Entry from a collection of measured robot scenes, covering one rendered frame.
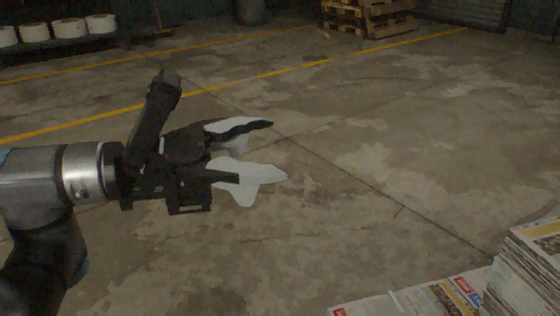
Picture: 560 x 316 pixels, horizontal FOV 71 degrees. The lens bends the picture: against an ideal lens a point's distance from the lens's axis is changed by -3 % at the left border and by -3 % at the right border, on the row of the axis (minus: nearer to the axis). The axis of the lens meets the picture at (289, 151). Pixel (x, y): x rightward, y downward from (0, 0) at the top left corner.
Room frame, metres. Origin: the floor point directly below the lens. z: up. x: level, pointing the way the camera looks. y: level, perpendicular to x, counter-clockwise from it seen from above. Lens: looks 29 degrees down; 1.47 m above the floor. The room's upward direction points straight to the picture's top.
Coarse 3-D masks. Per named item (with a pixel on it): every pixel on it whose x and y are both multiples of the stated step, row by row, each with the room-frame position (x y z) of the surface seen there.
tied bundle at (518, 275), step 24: (504, 240) 0.48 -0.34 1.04; (504, 264) 0.47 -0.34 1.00; (528, 264) 0.44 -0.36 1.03; (504, 288) 0.45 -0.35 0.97; (528, 288) 0.42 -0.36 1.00; (552, 288) 0.39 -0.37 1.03; (480, 312) 0.47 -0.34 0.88; (504, 312) 0.44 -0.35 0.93; (528, 312) 0.40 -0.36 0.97; (552, 312) 0.37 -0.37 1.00
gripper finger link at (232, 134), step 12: (228, 120) 0.48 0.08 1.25; (240, 120) 0.49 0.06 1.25; (252, 120) 0.49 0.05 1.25; (264, 120) 0.49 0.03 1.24; (216, 132) 0.46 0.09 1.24; (228, 132) 0.46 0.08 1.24; (240, 132) 0.48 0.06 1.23; (216, 144) 0.47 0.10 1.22; (228, 144) 0.48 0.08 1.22; (240, 144) 0.49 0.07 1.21
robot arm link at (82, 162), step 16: (80, 144) 0.41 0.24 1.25; (96, 144) 0.41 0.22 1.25; (64, 160) 0.38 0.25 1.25; (80, 160) 0.38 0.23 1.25; (96, 160) 0.39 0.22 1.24; (64, 176) 0.37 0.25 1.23; (80, 176) 0.37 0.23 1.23; (96, 176) 0.38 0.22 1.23; (80, 192) 0.37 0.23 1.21; (96, 192) 0.37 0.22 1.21
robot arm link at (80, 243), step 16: (48, 224) 0.37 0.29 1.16; (64, 224) 0.38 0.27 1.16; (16, 240) 0.36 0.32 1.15; (32, 240) 0.35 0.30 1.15; (48, 240) 0.36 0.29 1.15; (64, 240) 0.37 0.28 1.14; (80, 240) 0.40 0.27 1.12; (16, 256) 0.33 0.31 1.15; (32, 256) 0.33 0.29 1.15; (48, 256) 0.34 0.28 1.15; (64, 256) 0.35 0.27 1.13; (80, 256) 0.39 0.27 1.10; (64, 272) 0.33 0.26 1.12; (80, 272) 0.38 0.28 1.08
